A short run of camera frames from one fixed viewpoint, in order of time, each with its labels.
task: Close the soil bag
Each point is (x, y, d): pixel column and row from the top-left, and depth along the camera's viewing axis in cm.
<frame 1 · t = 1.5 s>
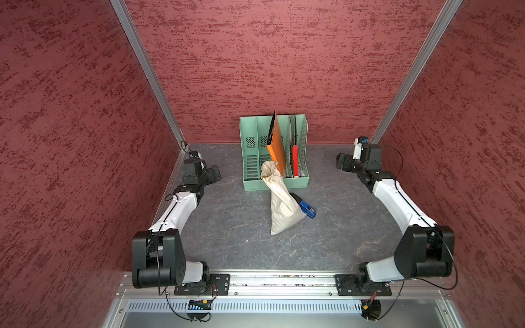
left hand: (208, 174, 89), fingers open
right hand: (344, 161, 88), fingers open
beige cloth soil bag: (286, 210, 81), point 14 cm above the table
blue black stapler: (307, 209, 92), point 4 cm above the table
green file organizer: (254, 132, 102), point 20 cm above the table
orange folder: (275, 144, 87), point 27 cm above the table
red folder: (294, 173, 97), point 11 cm above the table

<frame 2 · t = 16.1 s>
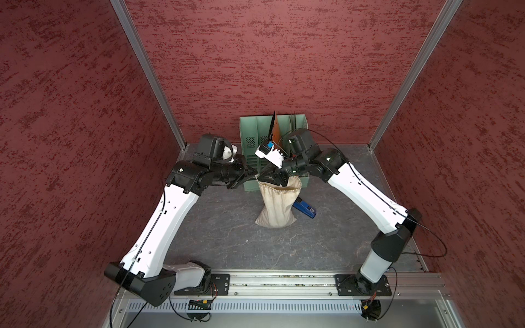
left hand: (256, 176, 65), fingers closed
right hand: (262, 178, 68), fingers open
beige cloth soil bag: (277, 210, 76), point 19 cm above the table
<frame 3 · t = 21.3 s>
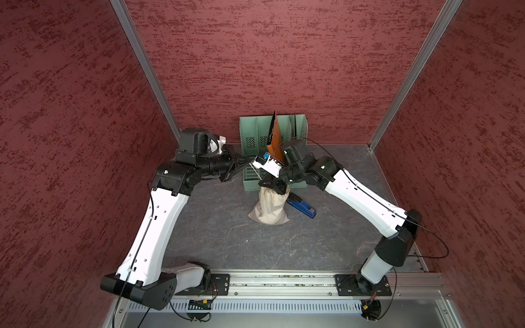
left hand: (249, 163, 62), fingers closed
right hand: (263, 185, 71), fingers closed
beige cloth soil bag: (270, 208, 79), point 16 cm above the table
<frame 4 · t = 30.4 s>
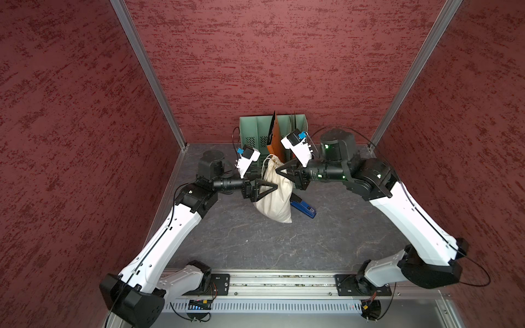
left hand: (269, 184, 63), fingers open
right hand: (278, 174, 58), fingers closed
beige cloth soil bag: (277, 204, 65), point 30 cm above the table
